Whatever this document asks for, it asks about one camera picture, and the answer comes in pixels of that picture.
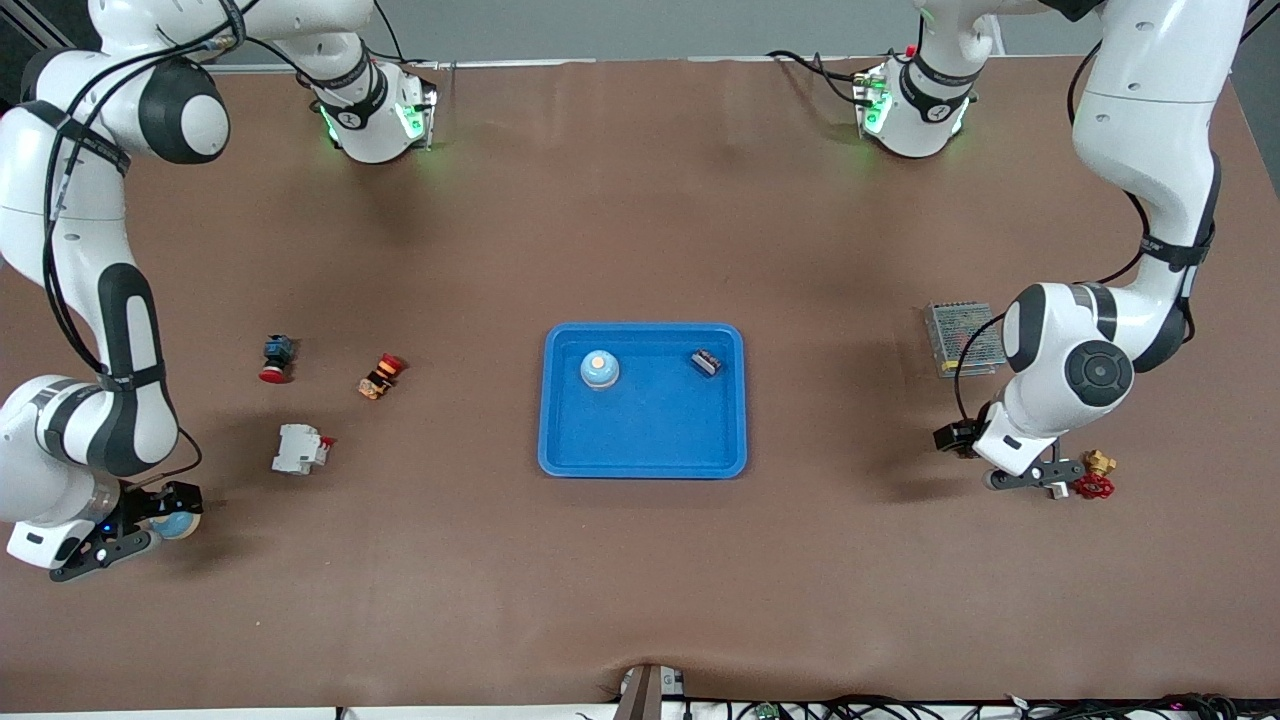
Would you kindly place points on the blue plastic tray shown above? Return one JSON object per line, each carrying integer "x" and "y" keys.
{"x": 650, "y": 430}

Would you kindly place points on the white circuit breaker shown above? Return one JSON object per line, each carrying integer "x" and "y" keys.
{"x": 298, "y": 450}

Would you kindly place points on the red and orange push switch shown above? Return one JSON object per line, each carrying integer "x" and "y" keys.
{"x": 381, "y": 376}

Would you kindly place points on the white curved plastic bracket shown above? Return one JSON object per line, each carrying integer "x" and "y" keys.
{"x": 1057, "y": 490}

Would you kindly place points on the small black connector block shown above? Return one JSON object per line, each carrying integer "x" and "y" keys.
{"x": 706, "y": 363}

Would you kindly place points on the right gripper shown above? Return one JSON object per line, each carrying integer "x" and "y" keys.
{"x": 150, "y": 503}

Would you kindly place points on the blue bell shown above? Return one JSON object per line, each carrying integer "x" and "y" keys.
{"x": 599, "y": 370}
{"x": 182, "y": 527}

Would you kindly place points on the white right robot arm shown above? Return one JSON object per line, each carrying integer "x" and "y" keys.
{"x": 100, "y": 230}

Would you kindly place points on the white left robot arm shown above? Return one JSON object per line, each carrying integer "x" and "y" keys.
{"x": 1150, "y": 120}

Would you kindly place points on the aluminium frame post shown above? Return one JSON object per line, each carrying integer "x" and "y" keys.
{"x": 1262, "y": 15}

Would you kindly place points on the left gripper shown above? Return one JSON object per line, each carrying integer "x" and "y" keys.
{"x": 957, "y": 436}

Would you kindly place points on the metal mesh power supply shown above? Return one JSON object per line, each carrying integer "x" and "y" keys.
{"x": 950, "y": 335}

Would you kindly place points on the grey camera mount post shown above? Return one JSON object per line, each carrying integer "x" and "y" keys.
{"x": 645, "y": 692}

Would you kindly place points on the red button with blue body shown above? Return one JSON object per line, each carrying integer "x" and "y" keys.
{"x": 277, "y": 358}

